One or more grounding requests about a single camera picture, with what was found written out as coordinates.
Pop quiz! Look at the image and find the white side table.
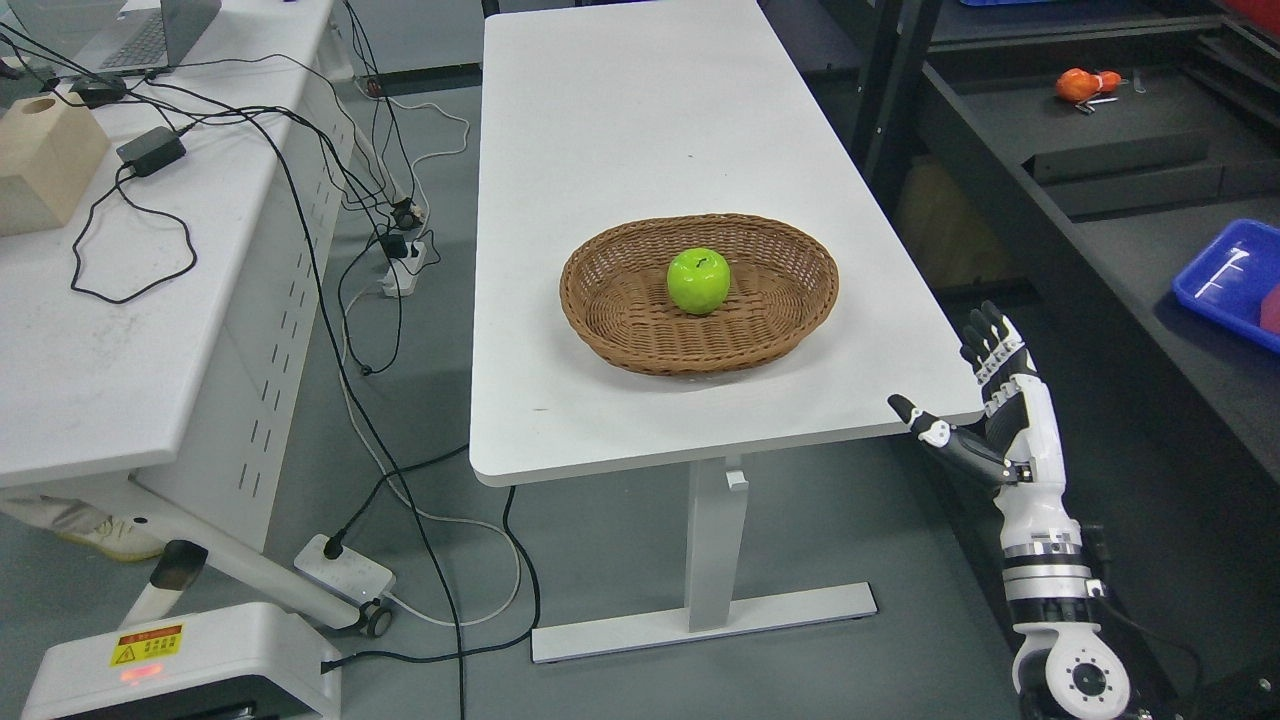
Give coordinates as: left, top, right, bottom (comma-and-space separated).
1, 1, 361, 629

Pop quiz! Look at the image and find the orange toy on shelf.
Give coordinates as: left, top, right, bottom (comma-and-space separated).
1055, 68, 1123, 104

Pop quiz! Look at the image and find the white power cable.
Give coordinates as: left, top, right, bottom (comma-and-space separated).
340, 290, 524, 629

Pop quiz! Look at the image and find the white robot base unit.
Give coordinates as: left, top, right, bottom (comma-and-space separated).
20, 602, 340, 719

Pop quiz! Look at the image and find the green apple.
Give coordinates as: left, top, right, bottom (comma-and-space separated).
666, 247, 732, 316

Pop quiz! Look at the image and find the black power cable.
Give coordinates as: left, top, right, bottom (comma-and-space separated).
320, 486, 541, 671

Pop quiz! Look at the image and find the white standing desk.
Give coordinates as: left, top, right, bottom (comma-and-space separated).
468, 1, 980, 664

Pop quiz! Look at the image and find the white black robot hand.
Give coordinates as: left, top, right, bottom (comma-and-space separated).
887, 301, 1066, 489

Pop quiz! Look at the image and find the brown wicker basket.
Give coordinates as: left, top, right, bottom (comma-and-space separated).
559, 213, 840, 375

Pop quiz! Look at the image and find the white floor power strip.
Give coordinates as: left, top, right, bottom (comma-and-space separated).
293, 534, 396, 605

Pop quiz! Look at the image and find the wooden block with hole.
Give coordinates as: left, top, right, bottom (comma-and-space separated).
1, 92, 109, 237

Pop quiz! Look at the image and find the silver laptop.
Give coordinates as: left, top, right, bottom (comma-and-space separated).
95, 1, 221, 72

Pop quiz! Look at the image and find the white far power strip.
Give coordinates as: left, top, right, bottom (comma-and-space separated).
381, 240, 428, 299

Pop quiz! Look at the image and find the black power adapter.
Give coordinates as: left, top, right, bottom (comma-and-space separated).
115, 127, 186, 177

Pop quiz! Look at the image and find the white sneaker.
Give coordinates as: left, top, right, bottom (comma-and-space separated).
55, 503, 165, 562

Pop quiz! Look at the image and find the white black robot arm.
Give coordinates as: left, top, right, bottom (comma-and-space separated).
995, 464, 1132, 719

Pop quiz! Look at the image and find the black metal shelf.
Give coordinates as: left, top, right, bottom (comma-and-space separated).
827, 1, 1277, 527

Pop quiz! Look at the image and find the blue plastic bin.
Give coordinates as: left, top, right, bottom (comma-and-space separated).
1171, 218, 1279, 354

